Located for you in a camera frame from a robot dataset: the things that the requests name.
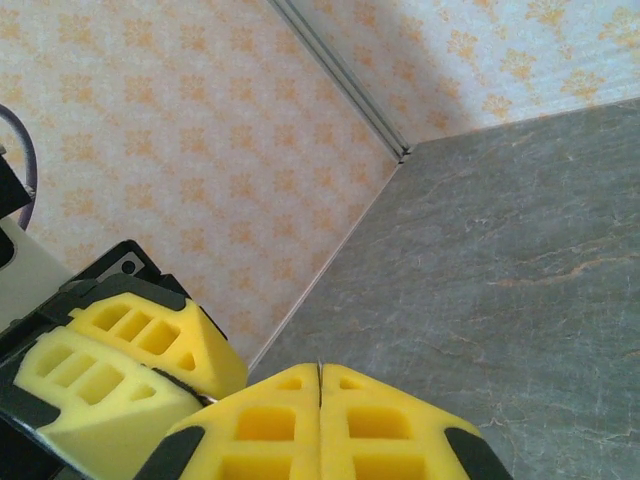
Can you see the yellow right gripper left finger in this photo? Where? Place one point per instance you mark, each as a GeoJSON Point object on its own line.
{"type": "Point", "coordinates": [265, 430]}

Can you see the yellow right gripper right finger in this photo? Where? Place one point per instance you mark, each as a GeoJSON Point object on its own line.
{"type": "Point", "coordinates": [380, 430]}

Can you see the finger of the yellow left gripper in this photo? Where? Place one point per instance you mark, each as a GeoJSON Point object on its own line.
{"type": "Point", "coordinates": [210, 360]}
{"type": "Point", "coordinates": [125, 420]}

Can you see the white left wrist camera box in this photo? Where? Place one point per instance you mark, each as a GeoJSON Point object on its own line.
{"type": "Point", "coordinates": [25, 270]}

